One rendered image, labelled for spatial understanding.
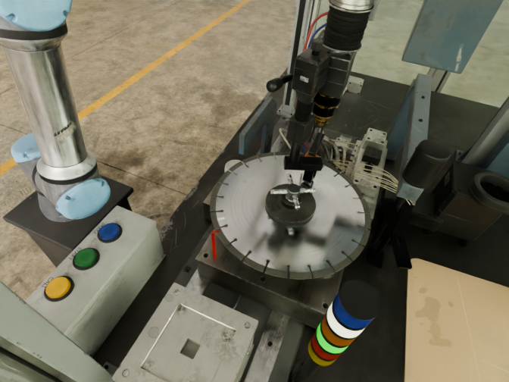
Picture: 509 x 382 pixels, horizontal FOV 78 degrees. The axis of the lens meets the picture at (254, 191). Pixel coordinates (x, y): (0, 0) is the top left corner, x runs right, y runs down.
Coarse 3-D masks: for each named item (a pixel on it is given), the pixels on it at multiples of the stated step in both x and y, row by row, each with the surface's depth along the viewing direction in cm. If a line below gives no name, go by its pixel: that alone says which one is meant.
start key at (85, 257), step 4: (80, 252) 63; (84, 252) 63; (88, 252) 63; (92, 252) 63; (76, 256) 63; (80, 256) 63; (84, 256) 63; (88, 256) 63; (92, 256) 63; (96, 256) 64; (76, 260) 62; (80, 260) 62; (84, 260) 62; (88, 260) 62; (92, 260) 62; (76, 264) 62; (80, 264) 62; (84, 264) 62; (88, 264) 62
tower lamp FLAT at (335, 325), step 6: (330, 306) 38; (330, 312) 37; (330, 318) 37; (336, 318) 35; (330, 324) 37; (336, 324) 36; (336, 330) 37; (342, 330) 36; (348, 330) 35; (354, 330) 35; (360, 330) 35; (342, 336) 37; (348, 336) 36; (354, 336) 36
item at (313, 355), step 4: (308, 344) 48; (308, 348) 47; (312, 348) 45; (308, 352) 47; (312, 352) 46; (312, 356) 46; (316, 356) 45; (312, 360) 47; (316, 360) 46; (320, 360) 45; (324, 360) 44; (320, 364) 46; (324, 364) 45; (328, 364) 46
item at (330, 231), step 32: (256, 160) 79; (224, 192) 71; (256, 192) 71; (320, 192) 73; (352, 192) 73; (224, 224) 65; (256, 224) 65; (288, 224) 66; (320, 224) 66; (352, 224) 67; (256, 256) 60; (288, 256) 61; (320, 256) 61
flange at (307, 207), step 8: (288, 184) 72; (272, 200) 69; (280, 200) 68; (304, 200) 69; (312, 200) 69; (272, 208) 67; (280, 208) 67; (288, 208) 67; (304, 208) 67; (312, 208) 68; (272, 216) 67; (280, 216) 66; (288, 216) 66; (296, 216) 66; (304, 216) 66; (312, 216) 67; (296, 224) 66
